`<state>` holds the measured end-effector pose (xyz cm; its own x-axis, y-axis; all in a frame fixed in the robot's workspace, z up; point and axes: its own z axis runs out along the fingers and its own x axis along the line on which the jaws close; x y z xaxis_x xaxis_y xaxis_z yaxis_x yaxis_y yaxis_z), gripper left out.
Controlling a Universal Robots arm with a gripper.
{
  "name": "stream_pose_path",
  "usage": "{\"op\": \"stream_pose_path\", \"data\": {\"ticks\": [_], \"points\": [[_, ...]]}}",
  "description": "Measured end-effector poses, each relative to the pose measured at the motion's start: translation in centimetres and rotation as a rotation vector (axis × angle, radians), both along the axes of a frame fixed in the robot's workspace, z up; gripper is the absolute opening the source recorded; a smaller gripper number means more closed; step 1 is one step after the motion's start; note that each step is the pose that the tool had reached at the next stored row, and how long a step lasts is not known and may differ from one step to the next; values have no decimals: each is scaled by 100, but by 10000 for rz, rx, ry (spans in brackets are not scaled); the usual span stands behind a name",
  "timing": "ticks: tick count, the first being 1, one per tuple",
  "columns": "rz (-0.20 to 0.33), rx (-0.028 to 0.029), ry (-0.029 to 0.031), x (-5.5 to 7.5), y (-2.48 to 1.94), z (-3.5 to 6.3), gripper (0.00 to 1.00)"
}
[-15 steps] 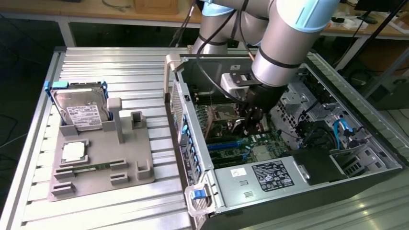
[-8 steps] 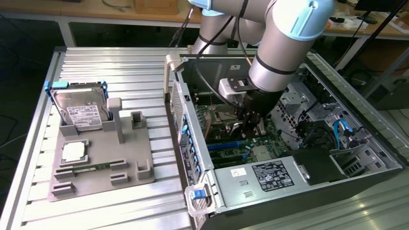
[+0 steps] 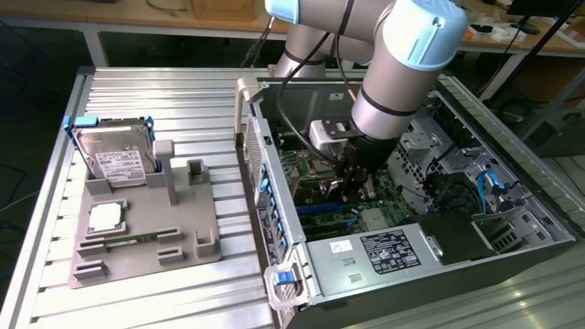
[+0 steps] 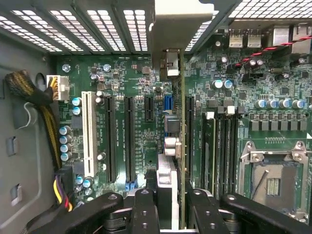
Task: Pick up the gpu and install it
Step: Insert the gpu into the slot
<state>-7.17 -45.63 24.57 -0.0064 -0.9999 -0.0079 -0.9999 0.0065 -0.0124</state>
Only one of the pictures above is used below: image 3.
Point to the black plastic cover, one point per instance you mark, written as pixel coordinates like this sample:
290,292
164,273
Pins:
452,240

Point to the green RAM stick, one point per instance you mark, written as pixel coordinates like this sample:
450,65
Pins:
130,238

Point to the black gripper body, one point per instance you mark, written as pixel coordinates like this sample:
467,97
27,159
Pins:
368,152

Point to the grey power supply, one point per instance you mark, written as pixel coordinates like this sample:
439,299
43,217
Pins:
339,270

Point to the grey parts rack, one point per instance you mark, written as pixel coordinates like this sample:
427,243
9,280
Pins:
146,219

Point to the white and orange device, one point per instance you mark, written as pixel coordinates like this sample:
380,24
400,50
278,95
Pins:
491,32

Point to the wooden desk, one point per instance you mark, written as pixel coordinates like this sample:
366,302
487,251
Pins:
114,20

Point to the silver CPU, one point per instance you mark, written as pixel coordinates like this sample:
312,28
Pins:
106,217

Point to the black expansion slot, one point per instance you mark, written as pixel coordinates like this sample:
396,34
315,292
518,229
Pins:
324,229

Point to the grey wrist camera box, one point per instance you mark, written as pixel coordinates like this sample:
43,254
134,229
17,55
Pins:
322,137

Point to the green motherboard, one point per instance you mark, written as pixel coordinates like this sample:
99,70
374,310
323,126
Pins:
384,205

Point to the CPU socket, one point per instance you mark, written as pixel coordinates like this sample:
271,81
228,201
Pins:
315,168

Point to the black stand pole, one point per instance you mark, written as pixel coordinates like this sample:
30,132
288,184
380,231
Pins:
548,32

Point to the hard disk with blue bracket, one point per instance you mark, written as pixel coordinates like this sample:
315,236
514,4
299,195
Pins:
110,150

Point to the blue expansion slot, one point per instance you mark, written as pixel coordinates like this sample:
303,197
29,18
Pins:
320,208

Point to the blue case latch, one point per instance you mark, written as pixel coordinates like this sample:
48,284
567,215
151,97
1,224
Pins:
283,277

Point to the open black PC case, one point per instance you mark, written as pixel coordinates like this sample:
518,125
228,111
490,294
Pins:
458,284

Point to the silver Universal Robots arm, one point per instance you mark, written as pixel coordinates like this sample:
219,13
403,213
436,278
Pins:
403,68

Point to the silver chipset heatsink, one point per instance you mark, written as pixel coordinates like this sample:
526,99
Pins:
379,220

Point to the metal disk bay cage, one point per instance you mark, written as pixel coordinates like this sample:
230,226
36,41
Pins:
426,144

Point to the black monitor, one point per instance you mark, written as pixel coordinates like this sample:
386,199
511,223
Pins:
548,7

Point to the black computer tower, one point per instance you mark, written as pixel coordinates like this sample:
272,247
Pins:
563,137

